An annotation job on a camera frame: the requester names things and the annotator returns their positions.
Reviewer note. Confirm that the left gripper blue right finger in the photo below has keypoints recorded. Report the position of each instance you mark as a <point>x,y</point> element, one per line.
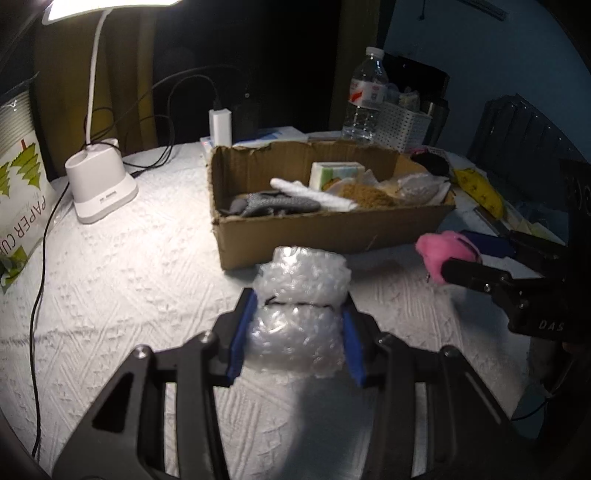
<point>359,337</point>

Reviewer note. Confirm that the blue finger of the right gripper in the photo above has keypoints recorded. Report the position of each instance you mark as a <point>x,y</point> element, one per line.
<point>489,244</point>
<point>475,276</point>

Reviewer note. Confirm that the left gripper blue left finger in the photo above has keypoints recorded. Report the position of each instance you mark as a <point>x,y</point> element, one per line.
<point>231,331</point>

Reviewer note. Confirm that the pink fuzzy plush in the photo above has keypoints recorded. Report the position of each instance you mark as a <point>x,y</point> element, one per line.
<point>437,248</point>

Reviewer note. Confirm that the bubble wrap bundle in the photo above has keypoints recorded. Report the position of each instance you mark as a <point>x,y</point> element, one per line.
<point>296,330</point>

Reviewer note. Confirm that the grey dotted glove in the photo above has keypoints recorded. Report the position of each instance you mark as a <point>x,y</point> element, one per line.
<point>269,203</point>

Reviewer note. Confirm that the brown fuzzy cloth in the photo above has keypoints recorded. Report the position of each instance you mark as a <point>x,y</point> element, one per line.
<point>367,197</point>

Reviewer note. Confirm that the white cloth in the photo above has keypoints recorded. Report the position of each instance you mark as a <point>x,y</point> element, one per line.
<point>327,201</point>

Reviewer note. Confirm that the tissue pack with cartoon print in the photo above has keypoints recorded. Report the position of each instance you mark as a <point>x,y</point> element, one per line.
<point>323,174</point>

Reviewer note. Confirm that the yellow plastic package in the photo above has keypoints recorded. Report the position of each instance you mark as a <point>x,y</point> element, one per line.
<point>477,186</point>

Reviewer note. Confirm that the brown cardboard box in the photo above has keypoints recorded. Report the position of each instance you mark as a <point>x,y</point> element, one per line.
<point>244,242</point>

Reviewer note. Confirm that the dark radiator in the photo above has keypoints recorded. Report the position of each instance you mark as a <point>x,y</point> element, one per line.
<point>523,153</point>

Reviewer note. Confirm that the black round zip case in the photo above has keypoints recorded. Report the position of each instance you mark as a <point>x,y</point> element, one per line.
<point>433,163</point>

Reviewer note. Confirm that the white embossed tablecloth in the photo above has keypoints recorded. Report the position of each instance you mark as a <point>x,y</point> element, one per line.
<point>149,274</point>

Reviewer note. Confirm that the white plastic basket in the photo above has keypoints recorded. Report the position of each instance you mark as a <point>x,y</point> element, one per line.
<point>401,129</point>

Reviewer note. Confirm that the white desk lamp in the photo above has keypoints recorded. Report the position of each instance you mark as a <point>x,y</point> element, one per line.
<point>97,177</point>

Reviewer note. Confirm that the clear water bottle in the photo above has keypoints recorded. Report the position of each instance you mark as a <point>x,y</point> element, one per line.
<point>367,91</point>

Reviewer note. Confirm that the white power adapter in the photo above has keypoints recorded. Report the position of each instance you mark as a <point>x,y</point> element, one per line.
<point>220,126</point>

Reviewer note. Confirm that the paper cup package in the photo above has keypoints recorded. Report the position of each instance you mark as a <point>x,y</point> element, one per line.
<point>27,198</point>

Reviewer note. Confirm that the yellow curtain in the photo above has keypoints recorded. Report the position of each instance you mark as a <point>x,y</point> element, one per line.
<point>122,105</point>

